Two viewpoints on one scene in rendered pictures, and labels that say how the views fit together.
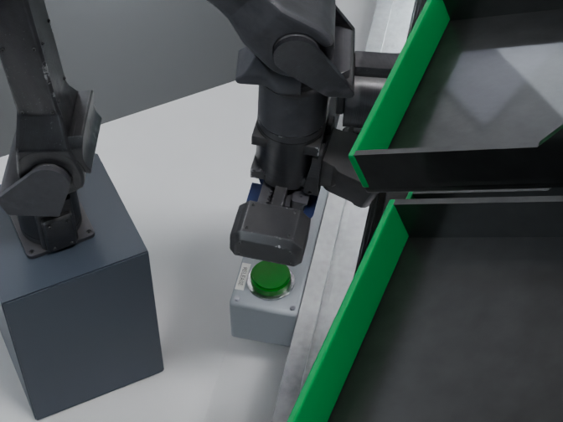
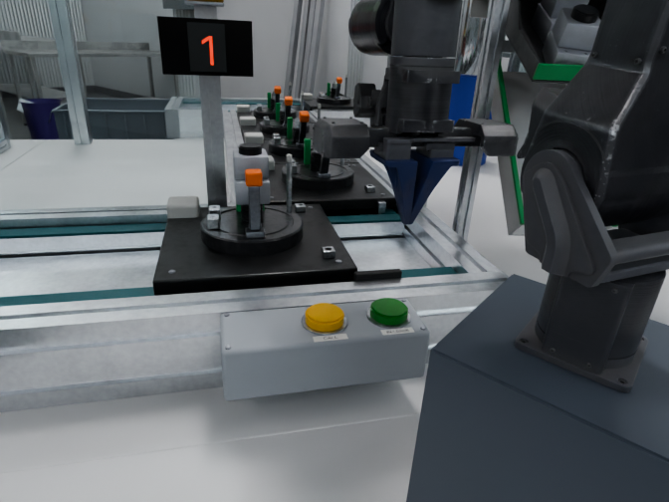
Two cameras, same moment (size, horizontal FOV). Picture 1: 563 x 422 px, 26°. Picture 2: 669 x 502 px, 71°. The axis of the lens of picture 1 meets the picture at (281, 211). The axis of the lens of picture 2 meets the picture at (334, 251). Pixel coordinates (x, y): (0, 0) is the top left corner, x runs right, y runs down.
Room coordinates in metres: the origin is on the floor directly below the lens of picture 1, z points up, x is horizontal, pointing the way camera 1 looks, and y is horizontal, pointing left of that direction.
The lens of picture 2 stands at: (0.98, 0.37, 1.23)
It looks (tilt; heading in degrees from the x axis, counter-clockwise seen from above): 25 degrees down; 244
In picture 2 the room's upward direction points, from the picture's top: 3 degrees clockwise
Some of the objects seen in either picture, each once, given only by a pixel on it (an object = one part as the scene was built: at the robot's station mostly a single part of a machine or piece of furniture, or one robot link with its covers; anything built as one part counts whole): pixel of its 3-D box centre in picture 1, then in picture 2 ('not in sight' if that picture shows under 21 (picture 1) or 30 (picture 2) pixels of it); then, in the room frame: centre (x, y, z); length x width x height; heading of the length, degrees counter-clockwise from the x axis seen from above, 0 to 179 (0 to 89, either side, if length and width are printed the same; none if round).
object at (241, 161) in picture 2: not in sight; (250, 169); (0.81, -0.24, 1.06); 0.08 x 0.04 x 0.07; 78
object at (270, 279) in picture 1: (271, 280); (388, 314); (0.74, 0.01, 0.96); 0.04 x 0.04 x 0.02
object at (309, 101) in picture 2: not in sight; (334, 91); (0.12, -1.44, 1.01); 0.24 x 0.24 x 0.13; 78
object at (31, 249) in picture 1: (47, 204); (594, 302); (0.73, 0.21, 1.09); 0.07 x 0.07 x 0.06; 26
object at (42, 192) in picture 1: (42, 156); (612, 210); (0.73, 0.21, 1.15); 0.09 x 0.07 x 0.06; 177
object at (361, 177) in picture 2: not in sight; (318, 157); (0.62, -0.45, 1.01); 0.24 x 0.24 x 0.13; 78
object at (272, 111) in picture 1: (293, 83); (427, 13); (0.72, -0.01, 1.25); 0.09 x 0.06 x 0.07; 87
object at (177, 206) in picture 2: not in sight; (183, 212); (0.89, -0.34, 0.97); 0.05 x 0.05 x 0.04; 78
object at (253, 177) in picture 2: not in sight; (253, 198); (0.83, -0.18, 1.04); 0.04 x 0.02 x 0.08; 78
